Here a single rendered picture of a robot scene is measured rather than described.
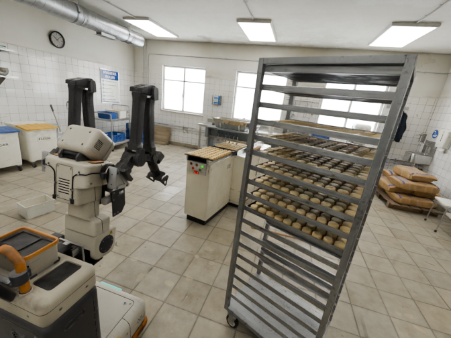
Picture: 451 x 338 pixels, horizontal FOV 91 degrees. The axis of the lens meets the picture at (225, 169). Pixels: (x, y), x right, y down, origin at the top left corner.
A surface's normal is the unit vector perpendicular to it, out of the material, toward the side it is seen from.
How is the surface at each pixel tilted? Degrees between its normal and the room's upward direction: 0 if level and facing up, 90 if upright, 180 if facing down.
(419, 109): 90
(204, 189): 90
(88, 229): 82
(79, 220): 82
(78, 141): 48
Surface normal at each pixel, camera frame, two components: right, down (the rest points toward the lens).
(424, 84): -0.29, 0.26
